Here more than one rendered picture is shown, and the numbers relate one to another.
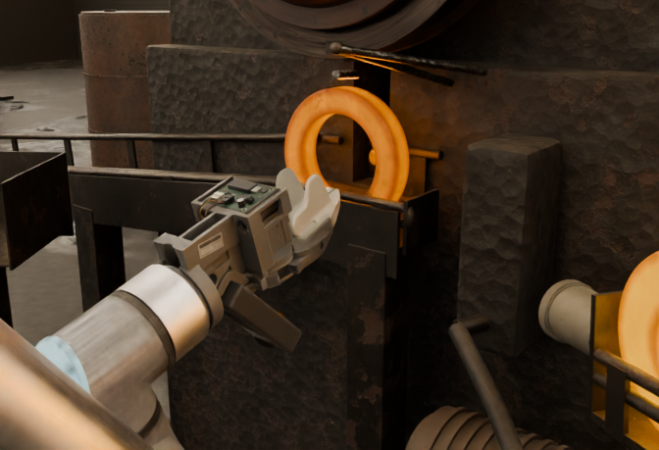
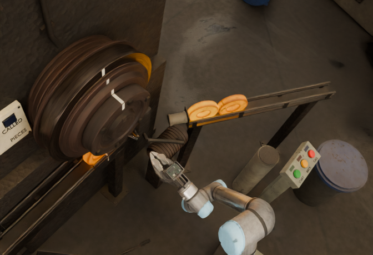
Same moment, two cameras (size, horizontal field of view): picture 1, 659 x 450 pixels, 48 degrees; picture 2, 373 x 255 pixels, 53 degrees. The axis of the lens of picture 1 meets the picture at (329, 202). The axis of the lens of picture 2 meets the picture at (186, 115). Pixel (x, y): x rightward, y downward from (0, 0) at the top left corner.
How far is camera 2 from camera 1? 1.67 m
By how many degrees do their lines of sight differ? 84
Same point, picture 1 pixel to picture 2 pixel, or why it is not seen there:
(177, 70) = (8, 197)
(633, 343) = (192, 117)
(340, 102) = not seen: hidden behind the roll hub
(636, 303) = (193, 114)
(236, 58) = (38, 168)
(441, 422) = (161, 151)
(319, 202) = (162, 156)
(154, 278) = (192, 189)
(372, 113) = not seen: hidden behind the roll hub
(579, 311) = (180, 120)
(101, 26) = not seen: outside the picture
